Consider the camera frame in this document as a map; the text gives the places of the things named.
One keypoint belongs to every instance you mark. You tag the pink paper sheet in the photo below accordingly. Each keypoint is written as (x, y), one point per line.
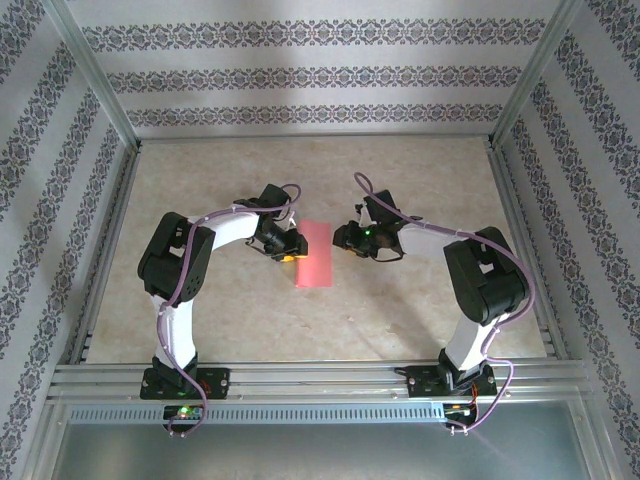
(317, 260)

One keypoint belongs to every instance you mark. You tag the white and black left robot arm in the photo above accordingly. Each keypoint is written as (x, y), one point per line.
(175, 325)

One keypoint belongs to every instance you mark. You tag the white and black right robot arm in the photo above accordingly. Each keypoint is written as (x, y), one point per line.
(467, 345)

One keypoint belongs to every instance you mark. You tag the grey metal sheet panel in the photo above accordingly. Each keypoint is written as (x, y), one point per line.
(320, 455)

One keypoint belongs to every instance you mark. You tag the controller board with green light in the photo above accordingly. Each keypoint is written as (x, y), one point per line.
(184, 412)

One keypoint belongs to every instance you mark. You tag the controller board with yellow light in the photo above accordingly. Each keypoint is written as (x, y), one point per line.
(457, 410)

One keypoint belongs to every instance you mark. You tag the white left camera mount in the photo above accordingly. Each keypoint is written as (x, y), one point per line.
(293, 220)

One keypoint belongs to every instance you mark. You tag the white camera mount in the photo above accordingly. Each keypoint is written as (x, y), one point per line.
(293, 220)
(364, 215)

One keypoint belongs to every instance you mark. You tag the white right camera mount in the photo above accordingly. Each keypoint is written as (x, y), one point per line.
(364, 215)

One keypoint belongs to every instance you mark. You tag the thin aluminium rail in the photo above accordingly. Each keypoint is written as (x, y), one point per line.
(315, 136)

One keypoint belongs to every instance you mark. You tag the aluminium rail beam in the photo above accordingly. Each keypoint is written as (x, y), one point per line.
(325, 380)

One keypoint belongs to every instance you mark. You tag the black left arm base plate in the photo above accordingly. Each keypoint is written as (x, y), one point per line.
(217, 382)

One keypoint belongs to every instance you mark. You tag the aluminium side rail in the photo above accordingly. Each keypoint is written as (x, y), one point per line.
(120, 200)
(512, 200)

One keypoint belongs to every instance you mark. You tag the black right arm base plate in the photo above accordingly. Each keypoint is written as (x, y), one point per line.
(425, 382)

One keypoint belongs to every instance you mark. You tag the aluminium corner post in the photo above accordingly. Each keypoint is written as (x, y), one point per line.
(95, 75)
(533, 75)

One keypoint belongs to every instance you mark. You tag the aluminium lower frame bar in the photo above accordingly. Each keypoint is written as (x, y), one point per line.
(592, 440)
(42, 440)

